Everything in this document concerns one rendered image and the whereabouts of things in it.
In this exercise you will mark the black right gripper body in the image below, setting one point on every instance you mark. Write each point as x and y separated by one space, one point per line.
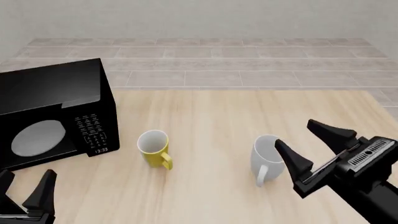
370 168

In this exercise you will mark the grey round turntable plate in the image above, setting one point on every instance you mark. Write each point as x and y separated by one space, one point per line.
37 137

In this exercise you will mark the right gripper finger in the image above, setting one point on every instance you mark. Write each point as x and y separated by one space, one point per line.
295 163
332 137

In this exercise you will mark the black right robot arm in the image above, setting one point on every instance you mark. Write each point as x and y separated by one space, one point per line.
379 205

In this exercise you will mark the black microwave oven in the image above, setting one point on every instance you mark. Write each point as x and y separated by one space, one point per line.
53 84

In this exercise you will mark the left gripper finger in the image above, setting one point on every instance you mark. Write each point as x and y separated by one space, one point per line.
42 196
5 182

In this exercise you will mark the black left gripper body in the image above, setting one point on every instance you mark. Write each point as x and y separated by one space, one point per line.
21 218

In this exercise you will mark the yellow and white mug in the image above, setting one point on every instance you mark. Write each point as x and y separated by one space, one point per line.
153 159

